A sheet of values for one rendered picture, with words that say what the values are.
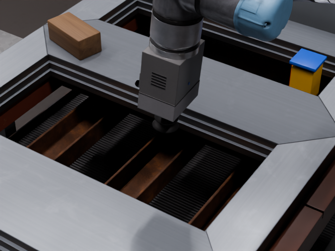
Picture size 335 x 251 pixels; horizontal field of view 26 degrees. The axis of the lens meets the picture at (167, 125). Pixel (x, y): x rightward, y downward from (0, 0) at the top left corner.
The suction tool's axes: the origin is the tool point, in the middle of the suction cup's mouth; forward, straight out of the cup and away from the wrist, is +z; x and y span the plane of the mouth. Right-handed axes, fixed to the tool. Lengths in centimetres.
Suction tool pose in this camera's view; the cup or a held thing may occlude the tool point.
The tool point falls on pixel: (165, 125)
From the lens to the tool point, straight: 116.6
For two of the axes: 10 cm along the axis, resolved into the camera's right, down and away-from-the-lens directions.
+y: -4.7, 5.2, -7.2
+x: 8.8, 3.6, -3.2
